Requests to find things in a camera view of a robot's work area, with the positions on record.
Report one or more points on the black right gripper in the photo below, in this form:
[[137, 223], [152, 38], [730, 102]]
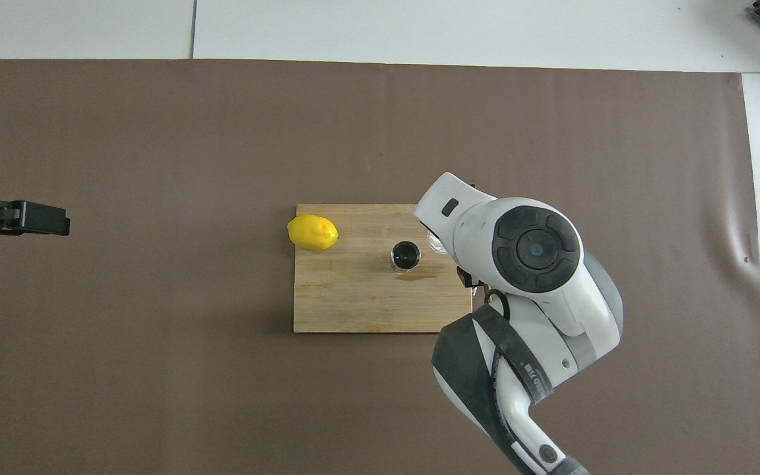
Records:
[[469, 277]]

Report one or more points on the clear textured glass cup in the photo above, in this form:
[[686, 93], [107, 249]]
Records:
[[436, 245]]

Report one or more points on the steel double jigger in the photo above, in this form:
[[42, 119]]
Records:
[[406, 256]]

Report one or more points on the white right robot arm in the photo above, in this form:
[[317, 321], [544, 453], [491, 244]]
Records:
[[538, 310]]

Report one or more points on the wooden cutting board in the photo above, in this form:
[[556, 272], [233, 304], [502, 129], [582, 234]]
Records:
[[353, 297]]

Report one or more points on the yellow lemon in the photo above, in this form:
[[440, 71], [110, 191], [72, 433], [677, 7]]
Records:
[[313, 232]]

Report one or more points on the brown table mat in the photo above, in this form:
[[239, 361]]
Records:
[[221, 132]]

